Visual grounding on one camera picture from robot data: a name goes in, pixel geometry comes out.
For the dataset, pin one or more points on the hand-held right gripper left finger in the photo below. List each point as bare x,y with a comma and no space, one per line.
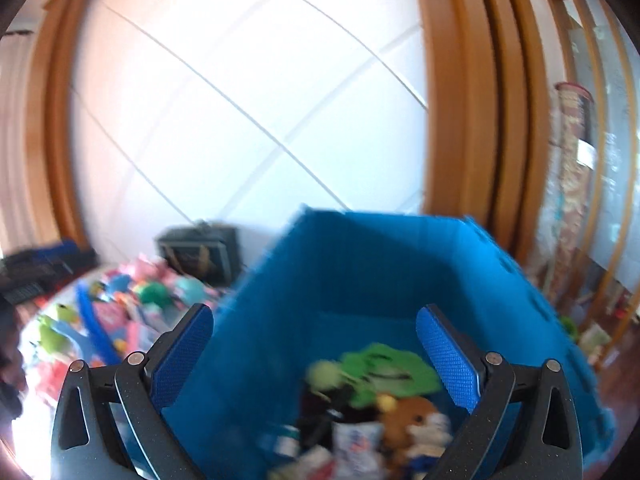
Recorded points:
182,355

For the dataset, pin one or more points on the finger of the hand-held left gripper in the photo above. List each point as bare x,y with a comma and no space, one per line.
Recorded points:
72,257

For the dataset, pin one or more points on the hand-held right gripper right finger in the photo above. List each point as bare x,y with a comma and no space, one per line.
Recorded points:
447,360

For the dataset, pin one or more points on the brown teddy bear plush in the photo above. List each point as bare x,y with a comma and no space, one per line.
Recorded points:
405,420

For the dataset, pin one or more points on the white printed packet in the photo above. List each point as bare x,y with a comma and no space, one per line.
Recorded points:
357,445

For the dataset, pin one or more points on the blue plastic crate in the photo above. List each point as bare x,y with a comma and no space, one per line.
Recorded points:
350,270

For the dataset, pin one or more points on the black plastic bag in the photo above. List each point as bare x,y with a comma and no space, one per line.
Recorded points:
320,410

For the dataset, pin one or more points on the person's left forearm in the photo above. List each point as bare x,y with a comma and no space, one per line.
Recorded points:
9,360

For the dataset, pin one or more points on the small green plush toy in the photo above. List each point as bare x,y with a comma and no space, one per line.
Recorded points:
57,330

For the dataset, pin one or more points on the green round plush toy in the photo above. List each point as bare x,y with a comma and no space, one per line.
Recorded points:
152,294

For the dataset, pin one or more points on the blue plastic hanger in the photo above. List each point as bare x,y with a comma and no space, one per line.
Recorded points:
97,325

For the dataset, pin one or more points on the pink tissue pack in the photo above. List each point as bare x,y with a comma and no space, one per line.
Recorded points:
112,317

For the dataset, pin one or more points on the white striped tablecloth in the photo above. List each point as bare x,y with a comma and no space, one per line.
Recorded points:
35,425

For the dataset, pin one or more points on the white crumpled bag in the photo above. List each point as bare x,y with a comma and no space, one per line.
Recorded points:
595,340

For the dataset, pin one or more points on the rolled patterned carpet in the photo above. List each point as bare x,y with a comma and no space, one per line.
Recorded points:
570,185

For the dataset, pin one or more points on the frosted glass door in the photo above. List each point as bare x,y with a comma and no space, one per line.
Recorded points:
615,185

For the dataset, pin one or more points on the wooden wall trim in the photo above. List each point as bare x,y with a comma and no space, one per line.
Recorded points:
475,110
60,135

